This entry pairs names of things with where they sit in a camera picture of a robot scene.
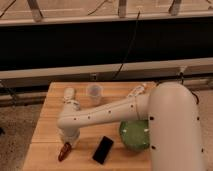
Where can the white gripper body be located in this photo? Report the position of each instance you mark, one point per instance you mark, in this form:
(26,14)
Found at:
(70,137)

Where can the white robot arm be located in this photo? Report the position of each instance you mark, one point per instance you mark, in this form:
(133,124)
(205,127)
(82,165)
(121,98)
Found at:
(174,124)

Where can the black smartphone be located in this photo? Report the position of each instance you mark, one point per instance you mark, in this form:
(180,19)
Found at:
(103,150)

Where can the clear plastic cup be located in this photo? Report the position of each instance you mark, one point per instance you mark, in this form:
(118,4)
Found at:
(94,93)

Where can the green bowl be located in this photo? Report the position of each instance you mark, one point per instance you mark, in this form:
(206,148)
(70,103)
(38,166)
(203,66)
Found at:
(135,135)

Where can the white plastic bottle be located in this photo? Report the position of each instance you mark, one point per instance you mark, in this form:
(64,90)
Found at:
(137,90)

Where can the wall power outlet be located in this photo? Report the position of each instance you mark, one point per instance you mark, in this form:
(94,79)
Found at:
(94,77)

